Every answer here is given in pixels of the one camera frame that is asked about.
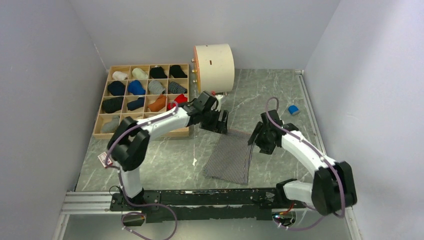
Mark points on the dark navy rolled sock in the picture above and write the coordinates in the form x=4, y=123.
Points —
x=136, y=104

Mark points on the black rolled sock right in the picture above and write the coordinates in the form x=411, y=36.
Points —
x=177, y=72

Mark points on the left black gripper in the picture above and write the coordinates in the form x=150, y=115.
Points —
x=220, y=127

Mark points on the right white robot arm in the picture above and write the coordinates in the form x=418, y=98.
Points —
x=333, y=187

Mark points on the red rolled sock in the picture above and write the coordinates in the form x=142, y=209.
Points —
x=173, y=100

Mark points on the light grey rolled sock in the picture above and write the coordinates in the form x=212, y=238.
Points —
x=111, y=126

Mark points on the blue rolled sock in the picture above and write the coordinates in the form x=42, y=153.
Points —
x=136, y=88

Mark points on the blue small object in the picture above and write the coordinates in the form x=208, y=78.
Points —
x=293, y=110

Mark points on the cream cylindrical drum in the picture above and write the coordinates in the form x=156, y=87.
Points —
x=214, y=68

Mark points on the wooden compartment tray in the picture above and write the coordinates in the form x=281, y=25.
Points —
x=141, y=113

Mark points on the aluminium frame rail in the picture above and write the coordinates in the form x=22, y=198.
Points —
x=98, y=203

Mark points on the grey striped underwear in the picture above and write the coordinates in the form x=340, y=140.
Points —
x=230, y=160

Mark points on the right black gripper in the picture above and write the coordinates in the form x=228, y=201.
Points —
x=255, y=138

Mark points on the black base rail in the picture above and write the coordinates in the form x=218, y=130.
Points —
x=218, y=204

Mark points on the striped dark rolled sock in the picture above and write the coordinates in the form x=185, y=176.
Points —
x=176, y=88

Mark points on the red white small card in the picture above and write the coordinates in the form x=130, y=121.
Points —
x=103, y=160

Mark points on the white rolled sock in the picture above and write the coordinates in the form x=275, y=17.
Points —
x=119, y=76

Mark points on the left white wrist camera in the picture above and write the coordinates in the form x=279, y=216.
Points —
x=220, y=98

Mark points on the orange rolled sock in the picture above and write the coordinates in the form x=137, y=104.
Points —
x=159, y=104

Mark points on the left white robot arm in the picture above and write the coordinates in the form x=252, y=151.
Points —
x=128, y=146

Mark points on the cream rolled sock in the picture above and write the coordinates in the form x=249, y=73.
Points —
x=139, y=74

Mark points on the black ribbed rolled sock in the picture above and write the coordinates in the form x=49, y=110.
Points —
x=112, y=105

